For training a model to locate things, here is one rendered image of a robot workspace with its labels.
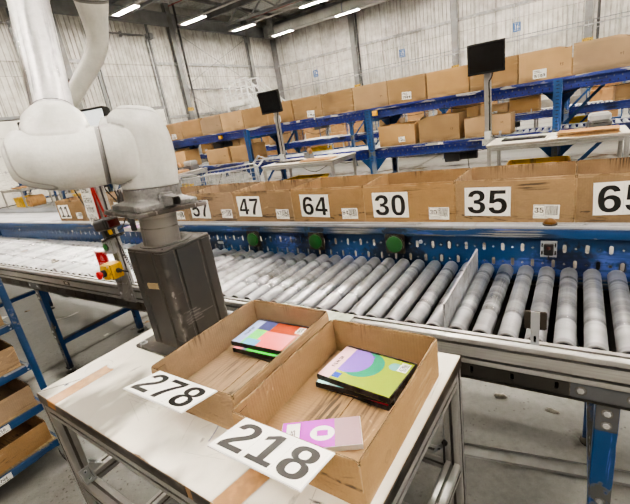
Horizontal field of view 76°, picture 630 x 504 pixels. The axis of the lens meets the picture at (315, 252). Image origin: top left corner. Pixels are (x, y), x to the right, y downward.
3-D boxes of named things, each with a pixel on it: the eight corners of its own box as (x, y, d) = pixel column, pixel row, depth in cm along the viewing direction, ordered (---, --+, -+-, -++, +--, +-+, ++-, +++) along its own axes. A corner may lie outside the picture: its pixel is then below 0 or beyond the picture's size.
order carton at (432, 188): (365, 223, 179) (361, 185, 173) (390, 206, 202) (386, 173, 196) (456, 224, 158) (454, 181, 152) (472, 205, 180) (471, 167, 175)
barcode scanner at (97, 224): (113, 241, 170) (103, 217, 168) (99, 244, 177) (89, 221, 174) (126, 236, 175) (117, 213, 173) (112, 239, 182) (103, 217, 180)
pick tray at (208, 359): (159, 401, 100) (148, 367, 97) (258, 326, 129) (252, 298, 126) (242, 436, 84) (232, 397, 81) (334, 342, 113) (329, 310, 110)
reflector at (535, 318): (523, 349, 101) (523, 310, 98) (523, 347, 102) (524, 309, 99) (545, 353, 98) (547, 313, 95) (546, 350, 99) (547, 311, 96)
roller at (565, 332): (551, 360, 99) (552, 342, 98) (560, 277, 140) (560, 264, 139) (575, 364, 97) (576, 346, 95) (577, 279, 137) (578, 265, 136)
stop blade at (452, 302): (444, 331, 116) (442, 303, 113) (476, 270, 152) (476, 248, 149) (446, 331, 115) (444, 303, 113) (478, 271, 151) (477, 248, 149)
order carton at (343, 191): (294, 223, 200) (288, 189, 195) (324, 207, 223) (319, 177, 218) (366, 223, 179) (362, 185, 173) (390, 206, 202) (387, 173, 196)
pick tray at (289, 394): (239, 452, 80) (228, 411, 77) (336, 350, 109) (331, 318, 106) (366, 512, 64) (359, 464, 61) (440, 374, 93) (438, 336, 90)
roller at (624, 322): (617, 370, 92) (618, 352, 91) (606, 280, 133) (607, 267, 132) (644, 375, 90) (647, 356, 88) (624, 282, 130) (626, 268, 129)
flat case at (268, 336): (285, 357, 104) (284, 352, 103) (231, 345, 114) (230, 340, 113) (312, 331, 115) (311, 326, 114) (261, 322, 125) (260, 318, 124)
